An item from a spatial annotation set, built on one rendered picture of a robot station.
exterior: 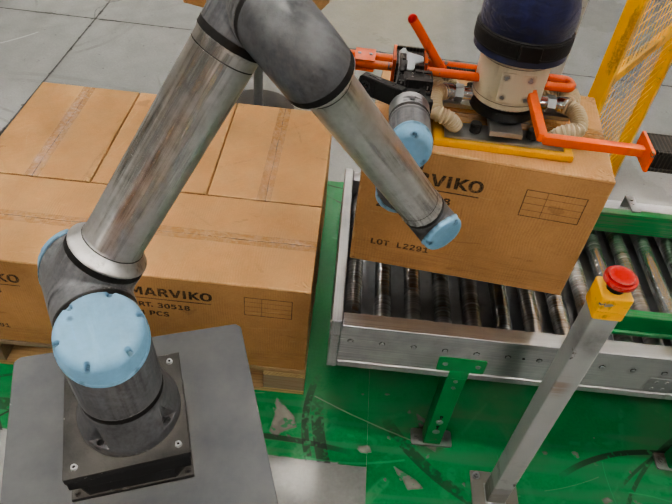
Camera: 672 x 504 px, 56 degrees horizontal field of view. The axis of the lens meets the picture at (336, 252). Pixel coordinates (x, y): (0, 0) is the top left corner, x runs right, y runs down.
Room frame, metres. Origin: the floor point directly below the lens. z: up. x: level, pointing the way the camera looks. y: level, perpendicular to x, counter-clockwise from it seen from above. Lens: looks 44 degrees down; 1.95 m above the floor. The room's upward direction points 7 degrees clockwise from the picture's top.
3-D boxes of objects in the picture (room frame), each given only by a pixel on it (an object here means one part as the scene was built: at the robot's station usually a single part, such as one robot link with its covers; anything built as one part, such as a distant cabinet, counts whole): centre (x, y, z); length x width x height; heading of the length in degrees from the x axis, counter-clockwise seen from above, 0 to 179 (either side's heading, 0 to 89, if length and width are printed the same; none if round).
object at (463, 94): (1.44, -0.37, 1.14); 0.34 x 0.25 x 0.06; 89
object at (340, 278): (1.45, -0.02, 0.58); 0.70 x 0.03 x 0.06; 1
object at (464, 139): (1.34, -0.37, 1.11); 0.34 x 0.10 x 0.05; 89
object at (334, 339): (1.45, -0.02, 0.47); 0.70 x 0.03 x 0.15; 1
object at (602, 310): (0.96, -0.60, 0.50); 0.07 x 0.07 x 1.00; 1
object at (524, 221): (1.45, -0.35, 0.88); 0.60 x 0.40 x 0.40; 85
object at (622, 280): (0.96, -0.60, 1.02); 0.07 x 0.07 x 0.04
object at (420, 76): (1.30, -0.13, 1.21); 0.12 x 0.09 x 0.08; 1
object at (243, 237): (1.74, 0.66, 0.34); 1.20 x 1.00 x 0.40; 91
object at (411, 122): (1.13, -0.13, 1.21); 0.12 x 0.09 x 0.10; 1
